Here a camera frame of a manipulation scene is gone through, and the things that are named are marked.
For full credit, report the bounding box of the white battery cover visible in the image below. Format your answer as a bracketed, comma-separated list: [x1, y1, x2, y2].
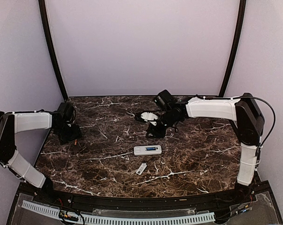
[136, 163, 147, 175]

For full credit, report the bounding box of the left camera cable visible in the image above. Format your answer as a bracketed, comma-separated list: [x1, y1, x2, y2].
[66, 105, 77, 123]

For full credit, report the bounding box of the right black frame post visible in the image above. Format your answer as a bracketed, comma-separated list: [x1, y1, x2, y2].
[218, 0, 246, 97]

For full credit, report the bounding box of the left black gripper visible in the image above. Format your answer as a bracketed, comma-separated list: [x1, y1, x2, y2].
[54, 122, 82, 145]

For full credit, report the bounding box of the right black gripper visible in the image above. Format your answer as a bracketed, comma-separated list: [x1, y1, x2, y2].
[145, 109, 179, 138]

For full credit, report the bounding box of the white slotted cable duct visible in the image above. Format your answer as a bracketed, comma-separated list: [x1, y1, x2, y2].
[21, 200, 215, 225]

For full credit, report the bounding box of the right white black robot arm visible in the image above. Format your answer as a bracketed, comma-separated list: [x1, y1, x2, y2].
[141, 90, 270, 203]

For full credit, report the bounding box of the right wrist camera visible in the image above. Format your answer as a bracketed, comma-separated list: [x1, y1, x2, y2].
[134, 112, 158, 122]

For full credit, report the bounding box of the white remote control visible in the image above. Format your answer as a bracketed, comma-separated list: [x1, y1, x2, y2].
[134, 145, 162, 156]

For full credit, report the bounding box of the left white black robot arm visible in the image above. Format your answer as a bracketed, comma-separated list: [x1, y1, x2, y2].
[0, 103, 82, 204]

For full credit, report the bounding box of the black front rail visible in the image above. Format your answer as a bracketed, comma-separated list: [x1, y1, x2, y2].
[17, 181, 271, 211]

